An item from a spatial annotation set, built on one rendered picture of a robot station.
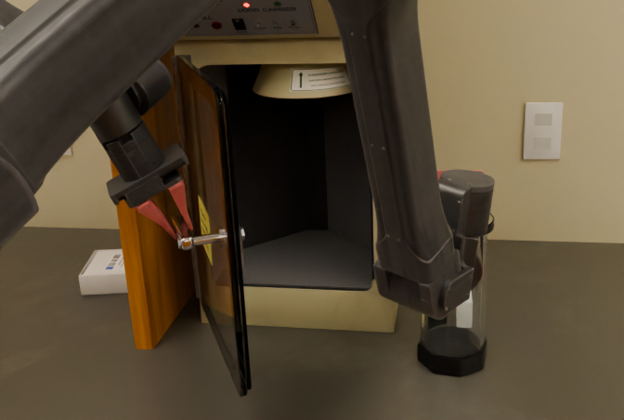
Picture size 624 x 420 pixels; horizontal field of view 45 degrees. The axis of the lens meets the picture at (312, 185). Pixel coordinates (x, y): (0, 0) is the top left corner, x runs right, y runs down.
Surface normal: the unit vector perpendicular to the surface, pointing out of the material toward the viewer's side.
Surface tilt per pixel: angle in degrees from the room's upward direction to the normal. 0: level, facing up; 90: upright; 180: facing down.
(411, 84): 97
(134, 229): 90
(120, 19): 93
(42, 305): 0
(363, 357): 0
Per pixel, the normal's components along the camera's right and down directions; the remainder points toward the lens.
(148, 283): 0.98, 0.01
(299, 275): -0.04, -0.95
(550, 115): -0.18, 0.32
